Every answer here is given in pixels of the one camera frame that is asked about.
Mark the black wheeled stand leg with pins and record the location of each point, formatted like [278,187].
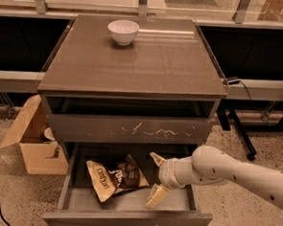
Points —
[226,114]

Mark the grey top drawer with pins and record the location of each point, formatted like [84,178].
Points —
[98,120]

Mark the white ceramic bowl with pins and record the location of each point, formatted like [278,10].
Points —
[123,31]

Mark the open cardboard box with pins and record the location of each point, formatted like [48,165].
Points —
[41,153]

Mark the black power adapter with cable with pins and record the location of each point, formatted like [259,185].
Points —
[234,81]

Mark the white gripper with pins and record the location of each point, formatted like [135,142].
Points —
[167,173]

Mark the open grey middle drawer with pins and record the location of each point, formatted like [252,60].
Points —
[79,205]

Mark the grey drawer cabinet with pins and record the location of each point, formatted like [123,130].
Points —
[168,60]

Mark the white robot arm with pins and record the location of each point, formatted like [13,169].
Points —
[208,165]

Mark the brown and yellow chip bag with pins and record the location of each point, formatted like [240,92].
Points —
[121,177]

